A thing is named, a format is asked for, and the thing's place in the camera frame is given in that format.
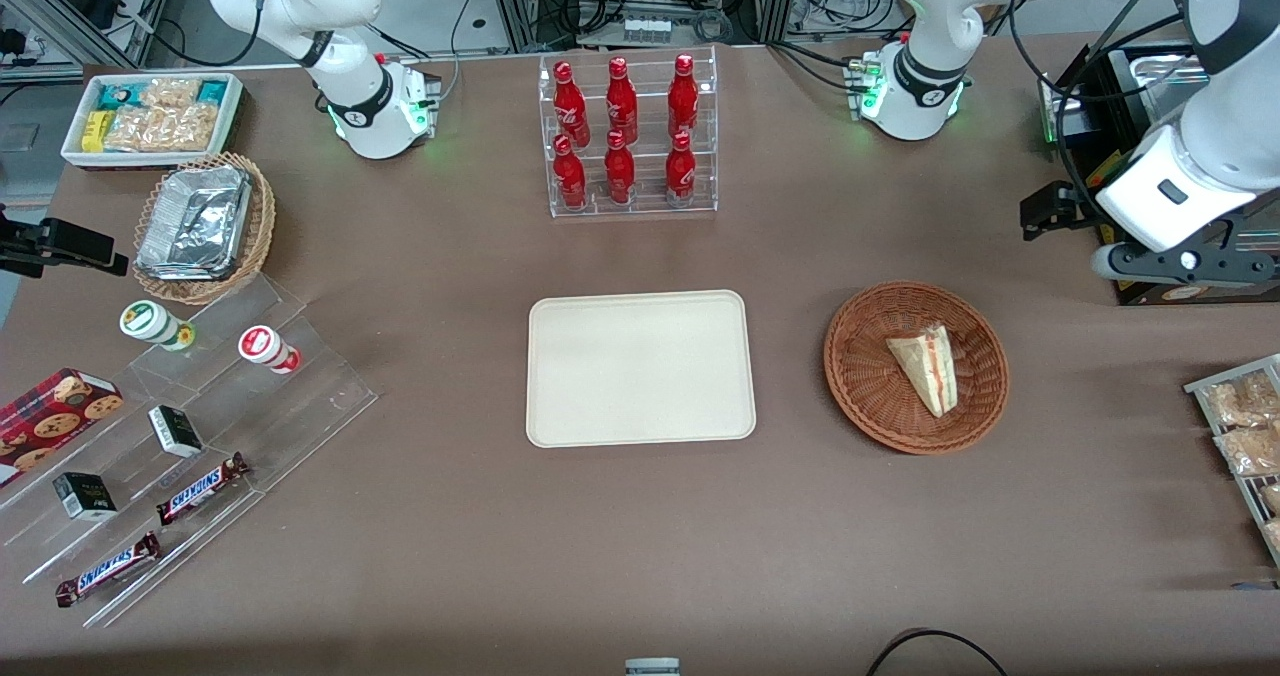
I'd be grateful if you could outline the red lid yogurt cup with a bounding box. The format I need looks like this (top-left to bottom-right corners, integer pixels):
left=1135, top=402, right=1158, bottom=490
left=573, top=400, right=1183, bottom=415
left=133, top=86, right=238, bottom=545
left=237, top=325, right=302, bottom=376

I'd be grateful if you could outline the red tartan cookie box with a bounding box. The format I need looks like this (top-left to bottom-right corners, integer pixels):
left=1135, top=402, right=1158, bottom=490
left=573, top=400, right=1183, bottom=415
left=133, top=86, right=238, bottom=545
left=0, top=368, right=126, bottom=488

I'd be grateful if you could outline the beige plastic tray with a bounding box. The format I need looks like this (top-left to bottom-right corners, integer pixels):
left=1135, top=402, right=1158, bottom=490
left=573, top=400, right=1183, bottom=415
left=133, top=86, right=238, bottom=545
left=527, top=290, right=758, bottom=450

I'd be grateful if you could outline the Snickers bar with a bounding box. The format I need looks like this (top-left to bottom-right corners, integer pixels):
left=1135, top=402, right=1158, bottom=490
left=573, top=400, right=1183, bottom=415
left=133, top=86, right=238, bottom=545
left=155, top=452, right=252, bottom=528
left=54, top=531, right=163, bottom=609

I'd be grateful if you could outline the green lid yogurt cup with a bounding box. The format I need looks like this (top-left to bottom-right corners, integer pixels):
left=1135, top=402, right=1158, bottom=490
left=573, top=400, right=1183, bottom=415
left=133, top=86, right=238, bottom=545
left=119, top=300, right=197, bottom=353

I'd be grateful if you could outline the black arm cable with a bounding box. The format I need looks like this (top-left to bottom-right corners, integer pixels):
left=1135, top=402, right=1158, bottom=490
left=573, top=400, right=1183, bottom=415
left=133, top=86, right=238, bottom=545
left=1005, top=0, right=1217, bottom=199

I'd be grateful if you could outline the wrapped triangle sandwich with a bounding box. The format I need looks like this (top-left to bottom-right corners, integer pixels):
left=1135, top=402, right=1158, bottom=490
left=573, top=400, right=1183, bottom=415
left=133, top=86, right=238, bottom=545
left=886, top=324, right=960, bottom=419

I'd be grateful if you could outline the clear acrylic bottle rack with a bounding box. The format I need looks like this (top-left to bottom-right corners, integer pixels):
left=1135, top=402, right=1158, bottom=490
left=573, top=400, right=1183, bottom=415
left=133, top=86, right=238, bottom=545
left=538, top=45, right=720, bottom=220

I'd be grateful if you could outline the clear cracker bag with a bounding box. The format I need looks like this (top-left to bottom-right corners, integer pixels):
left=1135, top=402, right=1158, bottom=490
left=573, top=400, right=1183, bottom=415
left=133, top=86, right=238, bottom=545
left=104, top=104, right=219, bottom=153
left=140, top=77, right=203, bottom=110

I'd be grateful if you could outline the round brown wicker basket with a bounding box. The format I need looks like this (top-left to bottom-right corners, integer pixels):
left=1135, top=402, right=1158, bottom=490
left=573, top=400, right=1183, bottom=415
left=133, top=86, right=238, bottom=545
left=824, top=281, right=1010, bottom=456

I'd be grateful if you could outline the white snack bin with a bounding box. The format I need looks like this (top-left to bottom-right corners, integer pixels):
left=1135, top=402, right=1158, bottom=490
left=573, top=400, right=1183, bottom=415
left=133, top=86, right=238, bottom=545
left=61, top=72, right=245, bottom=170

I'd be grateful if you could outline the stack of foil trays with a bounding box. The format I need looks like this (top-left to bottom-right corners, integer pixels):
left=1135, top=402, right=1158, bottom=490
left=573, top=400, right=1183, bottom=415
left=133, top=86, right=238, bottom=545
left=136, top=163, right=252, bottom=283

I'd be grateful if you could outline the steel tray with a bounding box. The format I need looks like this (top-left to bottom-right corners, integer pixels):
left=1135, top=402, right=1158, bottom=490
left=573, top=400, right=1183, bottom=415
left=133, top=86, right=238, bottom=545
left=1118, top=43, right=1217, bottom=93

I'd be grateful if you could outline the white tray of snack bags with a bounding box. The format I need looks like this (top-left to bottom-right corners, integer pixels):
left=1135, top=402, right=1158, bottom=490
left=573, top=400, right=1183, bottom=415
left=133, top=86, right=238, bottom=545
left=1184, top=353, right=1280, bottom=569

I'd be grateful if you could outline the small black box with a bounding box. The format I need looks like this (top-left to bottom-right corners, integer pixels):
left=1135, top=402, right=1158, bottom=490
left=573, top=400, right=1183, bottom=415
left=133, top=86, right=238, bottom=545
left=52, top=472, right=119, bottom=523
left=148, top=405, right=205, bottom=459

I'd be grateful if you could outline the red cola bottle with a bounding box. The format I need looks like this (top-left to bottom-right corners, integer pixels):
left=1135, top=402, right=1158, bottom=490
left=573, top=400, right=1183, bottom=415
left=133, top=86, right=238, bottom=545
left=664, top=131, right=698, bottom=203
left=605, top=56, right=640, bottom=145
left=553, top=134, right=589, bottom=210
left=667, top=53, right=700, bottom=139
left=604, top=129, right=638, bottom=206
left=553, top=60, right=590, bottom=147

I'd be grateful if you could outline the black cable loop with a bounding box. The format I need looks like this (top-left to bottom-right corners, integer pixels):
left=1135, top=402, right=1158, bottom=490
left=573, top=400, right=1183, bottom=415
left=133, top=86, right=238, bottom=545
left=864, top=628, right=1012, bottom=676

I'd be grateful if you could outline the clear acrylic stepped shelf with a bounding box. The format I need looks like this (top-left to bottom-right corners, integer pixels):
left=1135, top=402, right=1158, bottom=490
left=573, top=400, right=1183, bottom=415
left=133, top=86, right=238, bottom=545
left=0, top=273, right=380, bottom=630

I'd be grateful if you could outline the oval light wicker basket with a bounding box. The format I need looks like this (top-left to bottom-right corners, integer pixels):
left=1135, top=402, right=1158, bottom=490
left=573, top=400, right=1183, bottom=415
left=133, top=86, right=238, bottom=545
left=132, top=152, right=277, bottom=306

